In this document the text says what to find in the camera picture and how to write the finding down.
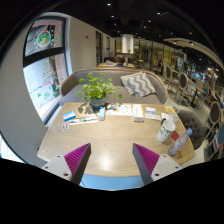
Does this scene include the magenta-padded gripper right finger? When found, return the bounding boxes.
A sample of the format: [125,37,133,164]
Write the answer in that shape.
[131,142,184,186]

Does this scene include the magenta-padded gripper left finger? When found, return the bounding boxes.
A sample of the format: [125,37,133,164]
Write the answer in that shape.
[40,142,92,186]

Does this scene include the clear blue-capped water bottle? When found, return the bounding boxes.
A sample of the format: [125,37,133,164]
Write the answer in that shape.
[167,128,194,157]

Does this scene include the white mug with dark lettering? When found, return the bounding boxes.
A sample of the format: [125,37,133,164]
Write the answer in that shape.
[156,119,176,144]

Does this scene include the silver blister pack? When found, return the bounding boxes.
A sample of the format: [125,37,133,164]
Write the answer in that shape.
[61,122,71,133]

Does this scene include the flat round red coaster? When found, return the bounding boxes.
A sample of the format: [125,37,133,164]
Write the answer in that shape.
[170,130,181,142]

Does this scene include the white and teal tube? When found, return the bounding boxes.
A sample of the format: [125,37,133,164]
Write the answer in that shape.
[68,114,99,126]

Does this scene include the blue and white flat box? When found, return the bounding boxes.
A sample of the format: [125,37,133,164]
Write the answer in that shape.
[63,110,77,123]

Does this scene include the clear drinking glass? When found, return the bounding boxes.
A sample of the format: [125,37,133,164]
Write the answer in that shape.
[168,112,179,124]

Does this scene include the brown wooden card stand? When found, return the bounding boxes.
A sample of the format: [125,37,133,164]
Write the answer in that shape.
[75,102,96,118]

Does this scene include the small light blue box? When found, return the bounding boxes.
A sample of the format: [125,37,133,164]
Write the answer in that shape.
[98,106,106,122]

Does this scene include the yellow card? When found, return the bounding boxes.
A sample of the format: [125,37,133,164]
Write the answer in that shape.
[164,105,176,114]

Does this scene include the white printed leaflet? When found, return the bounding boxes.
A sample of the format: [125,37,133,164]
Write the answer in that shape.
[105,103,134,117]

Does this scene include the dark grey tufted armchair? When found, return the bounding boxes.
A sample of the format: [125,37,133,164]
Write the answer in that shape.
[177,109,207,150]

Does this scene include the green potted plant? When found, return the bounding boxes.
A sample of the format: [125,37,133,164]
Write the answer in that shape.
[75,72,124,108]

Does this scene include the grey white chevron cushion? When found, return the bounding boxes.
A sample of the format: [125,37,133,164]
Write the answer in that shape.
[119,71,158,99]

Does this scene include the group of round-backed dining chairs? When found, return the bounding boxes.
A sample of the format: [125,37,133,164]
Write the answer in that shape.
[161,63,224,161]

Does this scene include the grey curved sofa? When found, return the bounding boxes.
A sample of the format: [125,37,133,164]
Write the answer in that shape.
[59,68,169,107]

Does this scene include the window with colourful decals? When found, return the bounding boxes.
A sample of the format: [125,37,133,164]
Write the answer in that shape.
[22,16,69,123]

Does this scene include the person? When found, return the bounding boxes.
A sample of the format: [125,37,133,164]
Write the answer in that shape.
[113,54,127,68]

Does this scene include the group of ceiling spot lights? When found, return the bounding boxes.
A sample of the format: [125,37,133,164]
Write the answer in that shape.
[106,2,214,46]

